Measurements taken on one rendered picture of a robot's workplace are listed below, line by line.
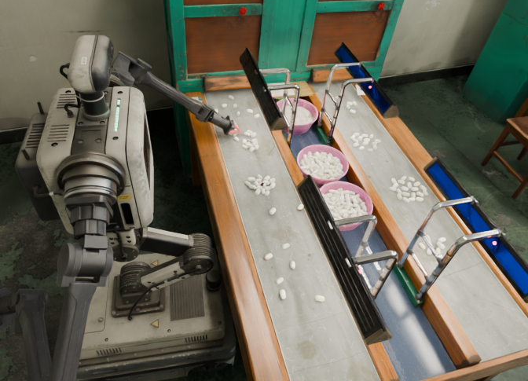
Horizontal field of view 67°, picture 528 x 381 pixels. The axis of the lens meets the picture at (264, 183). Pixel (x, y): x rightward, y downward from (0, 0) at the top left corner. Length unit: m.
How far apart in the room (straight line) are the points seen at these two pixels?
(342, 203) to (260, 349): 0.81
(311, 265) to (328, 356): 0.37
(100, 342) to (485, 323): 1.52
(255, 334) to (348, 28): 1.85
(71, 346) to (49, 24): 2.39
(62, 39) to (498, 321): 2.94
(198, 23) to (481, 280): 1.84
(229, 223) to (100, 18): 1.84
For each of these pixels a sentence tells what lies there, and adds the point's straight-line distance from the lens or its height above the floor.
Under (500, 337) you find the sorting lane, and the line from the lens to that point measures 1.84.
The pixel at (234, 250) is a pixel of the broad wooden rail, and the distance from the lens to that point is 1.68.
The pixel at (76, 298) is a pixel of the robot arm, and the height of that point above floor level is 1.27.
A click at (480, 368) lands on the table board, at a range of 1.74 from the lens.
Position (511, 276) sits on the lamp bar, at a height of 1.06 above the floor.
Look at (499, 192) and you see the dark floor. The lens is 3.64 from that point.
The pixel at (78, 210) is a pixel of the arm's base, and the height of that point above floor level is 1.39.
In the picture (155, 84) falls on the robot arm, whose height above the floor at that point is 1.10.
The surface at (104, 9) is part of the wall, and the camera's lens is 3.08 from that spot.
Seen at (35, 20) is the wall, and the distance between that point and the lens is 3.12.
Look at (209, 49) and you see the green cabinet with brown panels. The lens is 2.41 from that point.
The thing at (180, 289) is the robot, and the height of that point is 0.48.
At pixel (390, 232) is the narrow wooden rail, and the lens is 1.89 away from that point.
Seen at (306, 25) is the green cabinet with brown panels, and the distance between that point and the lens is 2.50.
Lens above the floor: 2.15
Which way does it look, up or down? 46 degrees down
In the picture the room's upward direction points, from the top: 7 degrees clockwise
